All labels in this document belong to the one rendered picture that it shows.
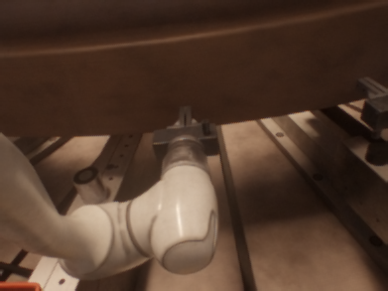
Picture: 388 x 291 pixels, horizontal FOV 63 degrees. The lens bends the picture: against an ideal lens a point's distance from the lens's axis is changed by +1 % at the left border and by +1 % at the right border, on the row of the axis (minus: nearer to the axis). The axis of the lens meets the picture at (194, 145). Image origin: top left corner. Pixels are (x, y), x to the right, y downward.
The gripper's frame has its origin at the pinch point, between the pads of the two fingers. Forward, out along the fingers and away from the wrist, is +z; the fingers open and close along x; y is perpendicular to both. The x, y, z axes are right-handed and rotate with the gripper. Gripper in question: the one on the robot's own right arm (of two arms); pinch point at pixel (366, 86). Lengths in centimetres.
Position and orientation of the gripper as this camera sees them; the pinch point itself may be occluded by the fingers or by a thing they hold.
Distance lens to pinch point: 84.1
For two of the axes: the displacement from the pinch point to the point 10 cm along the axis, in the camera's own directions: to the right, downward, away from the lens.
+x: 9.7, -2.1, 0.7
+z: -1.8, -5.8, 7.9
